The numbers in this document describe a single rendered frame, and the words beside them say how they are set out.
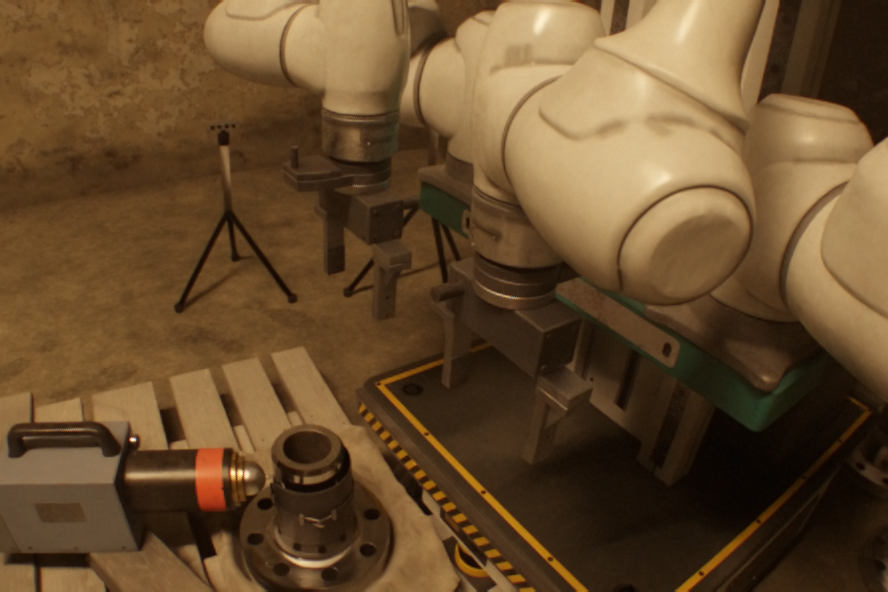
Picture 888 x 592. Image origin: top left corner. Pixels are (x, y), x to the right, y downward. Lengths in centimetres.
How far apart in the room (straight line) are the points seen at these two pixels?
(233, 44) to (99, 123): 230
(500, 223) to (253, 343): 147
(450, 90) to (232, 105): 225
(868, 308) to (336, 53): 55
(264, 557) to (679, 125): 95
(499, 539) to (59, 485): 65
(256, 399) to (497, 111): 113
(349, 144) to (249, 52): 17
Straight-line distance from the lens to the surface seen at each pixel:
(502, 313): 56
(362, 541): 112
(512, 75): 46
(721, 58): 36
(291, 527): 106
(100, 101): 305
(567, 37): 46
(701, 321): 72
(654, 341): 77
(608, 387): 120
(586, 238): 32
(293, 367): 157
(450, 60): 96
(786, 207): 62
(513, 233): 51
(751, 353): 71
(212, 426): 143
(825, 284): 57
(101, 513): 106
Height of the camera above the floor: 109
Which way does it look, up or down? 31 degrees down
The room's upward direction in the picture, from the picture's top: 5 degrees clockwise
